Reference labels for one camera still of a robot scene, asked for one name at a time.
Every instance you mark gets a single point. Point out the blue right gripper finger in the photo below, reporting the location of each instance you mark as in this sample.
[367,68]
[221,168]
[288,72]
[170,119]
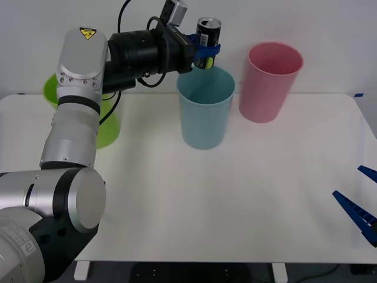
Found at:
[369,173]
[356,213]

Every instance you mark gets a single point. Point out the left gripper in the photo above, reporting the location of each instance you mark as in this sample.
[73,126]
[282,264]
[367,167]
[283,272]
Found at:
[175,53]

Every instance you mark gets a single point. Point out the black drink can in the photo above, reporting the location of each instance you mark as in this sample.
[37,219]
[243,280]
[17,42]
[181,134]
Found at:
[209,34]

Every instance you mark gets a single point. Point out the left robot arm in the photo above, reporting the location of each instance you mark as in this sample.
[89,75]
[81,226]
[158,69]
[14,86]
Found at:
[73,132]

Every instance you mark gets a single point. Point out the pink plastic bin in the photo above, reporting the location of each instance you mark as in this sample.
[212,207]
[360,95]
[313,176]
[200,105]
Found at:
[260,97]

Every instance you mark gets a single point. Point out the pale blue plastic bin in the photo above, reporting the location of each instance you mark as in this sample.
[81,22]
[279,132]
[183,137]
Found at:
[203,126]

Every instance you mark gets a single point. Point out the white table leg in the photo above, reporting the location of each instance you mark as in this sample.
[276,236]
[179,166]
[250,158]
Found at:
[279,272]
[81,271]

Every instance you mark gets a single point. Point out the green plastic bin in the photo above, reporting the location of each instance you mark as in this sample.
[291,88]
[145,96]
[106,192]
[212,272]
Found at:
[110,132]

